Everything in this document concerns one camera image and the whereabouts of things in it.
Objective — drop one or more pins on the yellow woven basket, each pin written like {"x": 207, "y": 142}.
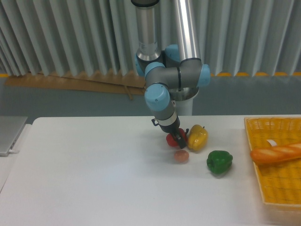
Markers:
{"x": 279, "y": 183}

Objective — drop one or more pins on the baguette bread loaf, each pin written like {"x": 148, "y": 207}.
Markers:
{"x": 275, "y": 154}

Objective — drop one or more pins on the green bell pepper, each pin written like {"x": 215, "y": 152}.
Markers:
{"x": 219, "y": 161}

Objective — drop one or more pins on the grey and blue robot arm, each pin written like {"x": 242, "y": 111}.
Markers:
{"x": 173, "y": 74}

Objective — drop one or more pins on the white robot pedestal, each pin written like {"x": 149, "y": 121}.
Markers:
{"x": 183, "y": 100}

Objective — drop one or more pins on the brown cardboard sheet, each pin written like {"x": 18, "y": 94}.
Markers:
{"x": 129, "y": 84}

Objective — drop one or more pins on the red bell pepper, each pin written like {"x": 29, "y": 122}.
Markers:
{"x": 173, "y": 143}

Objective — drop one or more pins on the yellow bell pepper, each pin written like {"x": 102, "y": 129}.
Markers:
{"x": 198, "y": 137}

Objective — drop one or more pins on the white paper tag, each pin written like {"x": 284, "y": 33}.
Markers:
{"x": 272, "y": 142}

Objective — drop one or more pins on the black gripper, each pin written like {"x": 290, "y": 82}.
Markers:
{"x": 173, "y": 130}

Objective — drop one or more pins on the brown egg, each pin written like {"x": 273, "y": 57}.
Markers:
{"x": 181, "y": 156}

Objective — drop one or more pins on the silver laptop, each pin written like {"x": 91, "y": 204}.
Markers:
{"x": 10, "y": 129}

